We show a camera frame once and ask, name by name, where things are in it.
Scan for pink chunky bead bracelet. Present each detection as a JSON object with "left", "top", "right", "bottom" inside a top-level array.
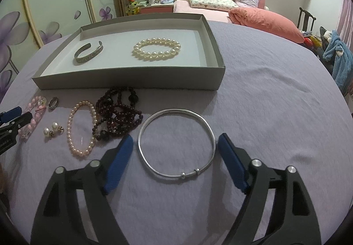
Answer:
[{"left": 19, "top": 95, "right": 48, "bottom": 139}]

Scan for pearl earrings pair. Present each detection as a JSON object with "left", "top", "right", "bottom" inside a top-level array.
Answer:
[{"left": 43, "top": 122, "right": 65, "bottom": 138}]

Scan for pink pearl bracelet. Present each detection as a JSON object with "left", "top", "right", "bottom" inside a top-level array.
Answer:
[{"left": 66, "top": 100, "right": 98, "bottom": 158}]

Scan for grey metal cuff bracelet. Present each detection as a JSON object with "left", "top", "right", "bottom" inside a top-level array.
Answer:
[{"left": 73, "top": 40, "right": 104, "bottom": 64}]

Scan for dark red bead necklace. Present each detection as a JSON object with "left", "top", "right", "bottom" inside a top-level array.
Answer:
[{"left": 91, "top": 85, "right": 144, "bottom": 143}]

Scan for thin silver bangle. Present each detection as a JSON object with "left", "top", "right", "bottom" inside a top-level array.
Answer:
[{"left": 137, "top": 108, "right": 217, "bottom": 179}]

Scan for white pearl bracelet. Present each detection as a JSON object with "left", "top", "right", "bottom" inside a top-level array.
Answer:
[{"left": 131, "top": 37, "right": 182, "bottom": 62}]

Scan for purple tablecloth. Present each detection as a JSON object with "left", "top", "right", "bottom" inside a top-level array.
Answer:
[{"left": 1, "top": 22, "right": 352, "bottom": 244}]

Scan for floral wardrobe doors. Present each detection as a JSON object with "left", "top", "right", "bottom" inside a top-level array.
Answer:
[{"left": 1, "top": 0, "right": 120, "bottom": 97}]

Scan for blue clothing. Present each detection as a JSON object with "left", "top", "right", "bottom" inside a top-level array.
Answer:
[{"left": 323, "top": 30, "right": 352, "bottom": 95}]

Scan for grey cardboard tray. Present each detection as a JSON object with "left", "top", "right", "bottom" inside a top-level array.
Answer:
[{"left": 32, "top": 13, "right": 225, "bottom": 91}]

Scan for pink bedside table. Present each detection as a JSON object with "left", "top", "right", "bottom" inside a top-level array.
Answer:
[{"left": 136, "top": 2, "right": 174, "bottom": 14}]

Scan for pink curtain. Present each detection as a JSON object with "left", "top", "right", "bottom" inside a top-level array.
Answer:
[{"left": 337, "top": 0, "right": 353, "bottom": 51}]

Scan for coral folded duvet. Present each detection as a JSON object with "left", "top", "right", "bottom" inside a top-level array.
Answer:
[{"left": 229, "top": 7, "right": 304, "bottom": 44}]

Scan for dark wooden chair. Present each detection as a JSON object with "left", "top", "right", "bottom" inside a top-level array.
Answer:
[{"left": 297, "top": 7, "right": 317, "bottom": 32}]

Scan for pink bed mattress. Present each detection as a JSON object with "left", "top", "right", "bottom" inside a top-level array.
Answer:
[{"left": 173, "top": 0, "right": 232, "bottom": 23}]

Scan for white patterned pillow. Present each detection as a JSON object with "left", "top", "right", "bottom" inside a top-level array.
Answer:
[{"left": 189, "top": 0, "right": 238, "bottom": 12}]

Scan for silver ring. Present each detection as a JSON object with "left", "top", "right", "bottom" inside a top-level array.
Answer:
[{"left": 47, "top": 96, "right": 60, "bottom": 111}]

